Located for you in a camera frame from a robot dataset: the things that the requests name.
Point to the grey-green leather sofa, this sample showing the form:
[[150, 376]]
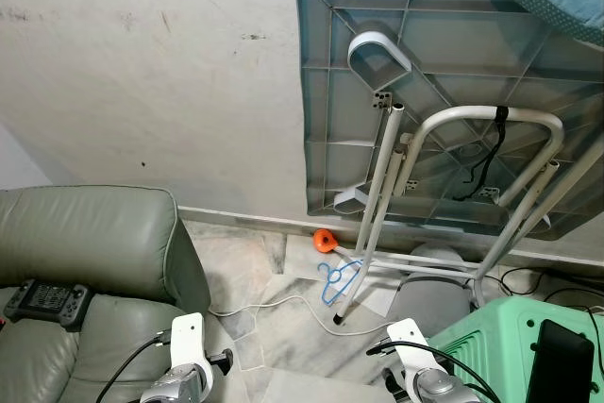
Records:
[[85, 243]]

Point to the blue clothes hanger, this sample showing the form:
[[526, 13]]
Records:
[[335, 282]]

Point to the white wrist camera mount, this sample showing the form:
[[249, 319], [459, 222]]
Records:
[[189, 337], [411, 342]]

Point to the grey round fan base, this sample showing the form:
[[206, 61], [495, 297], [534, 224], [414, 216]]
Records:
[[429, 304]]

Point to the mint green plastic stool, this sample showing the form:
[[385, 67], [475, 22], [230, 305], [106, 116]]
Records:
[[491, 351]]

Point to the small orange plastic object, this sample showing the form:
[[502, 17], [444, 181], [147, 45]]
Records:
[[325, 241]]

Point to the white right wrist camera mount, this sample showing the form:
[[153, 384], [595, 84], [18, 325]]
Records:
[[411, 342]]

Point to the grey-blue folded plastic table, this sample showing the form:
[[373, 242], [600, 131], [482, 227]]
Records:
[[453, 54]]

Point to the black game controller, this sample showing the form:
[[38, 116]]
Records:
[[47, 301]]

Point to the black tablet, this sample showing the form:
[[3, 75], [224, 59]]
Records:
[[562, 361]]

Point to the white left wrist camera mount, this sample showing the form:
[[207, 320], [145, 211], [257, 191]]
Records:
[[189, 337]]

